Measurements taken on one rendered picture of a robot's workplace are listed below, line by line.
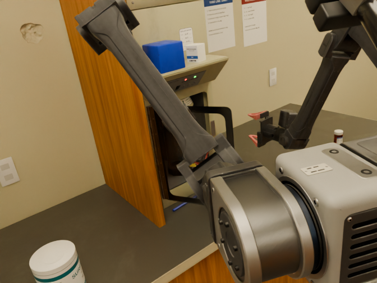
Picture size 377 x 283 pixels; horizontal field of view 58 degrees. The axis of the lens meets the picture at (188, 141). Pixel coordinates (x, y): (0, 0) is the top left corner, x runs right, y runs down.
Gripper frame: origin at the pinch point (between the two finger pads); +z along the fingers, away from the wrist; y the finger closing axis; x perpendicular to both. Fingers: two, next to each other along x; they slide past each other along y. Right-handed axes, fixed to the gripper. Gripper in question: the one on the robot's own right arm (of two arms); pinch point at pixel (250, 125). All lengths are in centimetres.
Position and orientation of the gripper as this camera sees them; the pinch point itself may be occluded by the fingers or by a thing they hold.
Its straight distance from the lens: 144.2
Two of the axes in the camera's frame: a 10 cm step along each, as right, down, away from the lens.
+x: -7.9, 3.4, -5.2
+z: -6.0, -2.7, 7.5
